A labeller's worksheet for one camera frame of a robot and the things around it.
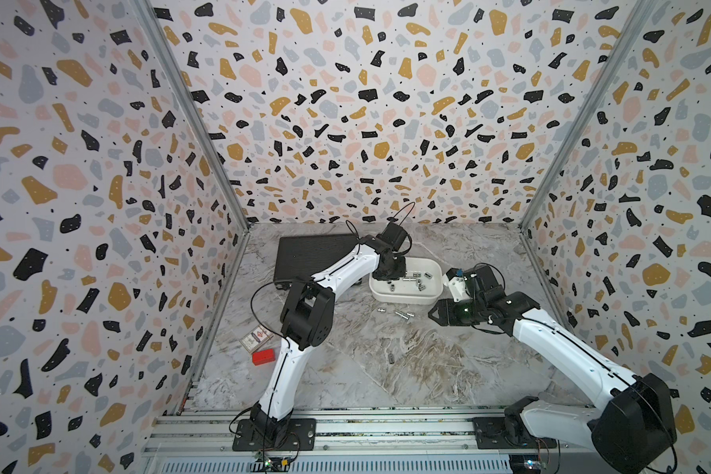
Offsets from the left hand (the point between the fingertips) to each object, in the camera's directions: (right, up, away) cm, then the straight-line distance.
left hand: (404, 273), depth 96 cm
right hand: (+7, -10, -15) cm, 19 cm away
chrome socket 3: (-7, -12, +1) cm, 14 cm away
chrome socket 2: (-3, -5, +5) cm, 8 cm away
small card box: (-45, -19, -8) cm, 49 cm away
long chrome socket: (+6, -2, +10) cm, 12 cm away
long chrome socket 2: (-1, -14, 0) cm, 14 cm away
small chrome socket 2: (-5, -24, -9) cm, 26 cm away
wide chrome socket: (+7, -5, +7) cm, 11 cm away
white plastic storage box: (+7, -4, +7) cm, 11 cm away
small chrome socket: (+2, -13, -1) cm, 13 cm away
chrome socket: (+9, -1, +9) cm, 13 cm away
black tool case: (-35, +6, +11) cm, 37 cm away
